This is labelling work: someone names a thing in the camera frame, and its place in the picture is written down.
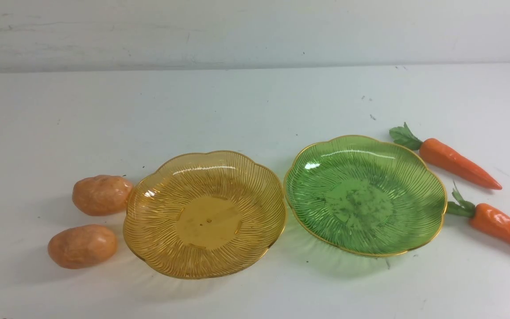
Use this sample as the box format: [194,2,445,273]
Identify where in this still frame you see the toy potato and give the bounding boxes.
[47,224,119,270]
[72,175,133,217]

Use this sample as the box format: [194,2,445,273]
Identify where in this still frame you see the toy carrot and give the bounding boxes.
[389,123,502,190]
[446,181,510,245]

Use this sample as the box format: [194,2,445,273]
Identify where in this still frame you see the amber ribbed plastic bowl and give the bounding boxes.
[122,151,287,280]

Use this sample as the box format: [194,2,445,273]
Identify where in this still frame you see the green ribbed plastic bowl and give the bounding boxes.
[283,135,448,258]

